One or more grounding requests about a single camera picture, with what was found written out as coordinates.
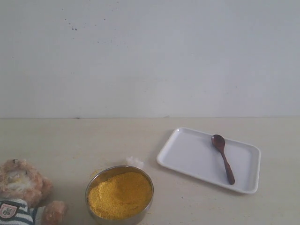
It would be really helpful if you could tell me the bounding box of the dark red wooden spoon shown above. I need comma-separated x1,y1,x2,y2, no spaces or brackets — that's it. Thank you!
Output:
211,134,235,185

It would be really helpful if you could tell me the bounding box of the plush teddy bear striped sweater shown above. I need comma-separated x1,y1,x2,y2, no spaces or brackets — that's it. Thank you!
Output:
0,159,68,225

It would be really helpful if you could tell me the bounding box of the small white cotton tuft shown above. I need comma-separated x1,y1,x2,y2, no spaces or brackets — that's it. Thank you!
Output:
126,156,144,169

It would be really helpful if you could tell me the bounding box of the white rectangular plastic tray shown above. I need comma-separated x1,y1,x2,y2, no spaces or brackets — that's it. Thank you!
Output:
157,127,261,194

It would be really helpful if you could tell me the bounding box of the metal bowl of yellow grain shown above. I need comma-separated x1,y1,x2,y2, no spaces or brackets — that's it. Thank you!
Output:
85,165,154,225

